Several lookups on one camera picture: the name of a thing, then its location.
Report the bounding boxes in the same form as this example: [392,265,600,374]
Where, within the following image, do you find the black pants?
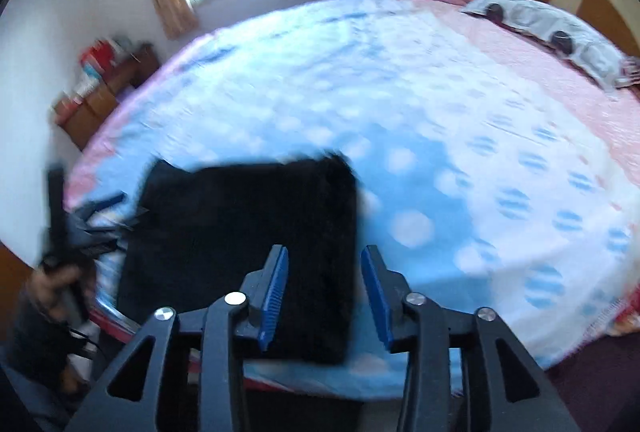
[115,154,357,365]

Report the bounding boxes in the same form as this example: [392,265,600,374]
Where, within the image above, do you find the left forearm dark sleeve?
[1,293,88,422]

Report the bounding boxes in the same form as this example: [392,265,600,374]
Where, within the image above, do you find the left hand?
[26,265,96,322]

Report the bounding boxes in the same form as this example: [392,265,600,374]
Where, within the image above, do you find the brown wooden desk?
[52,42,160,150]

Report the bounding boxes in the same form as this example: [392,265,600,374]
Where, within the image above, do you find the blue polka dot bedsheet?
[68,0,639,367]

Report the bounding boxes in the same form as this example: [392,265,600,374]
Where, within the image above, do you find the red gift bag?
[79,39,116,77]

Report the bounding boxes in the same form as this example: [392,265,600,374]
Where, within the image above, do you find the grey panda pillow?
[462,0,639,93]

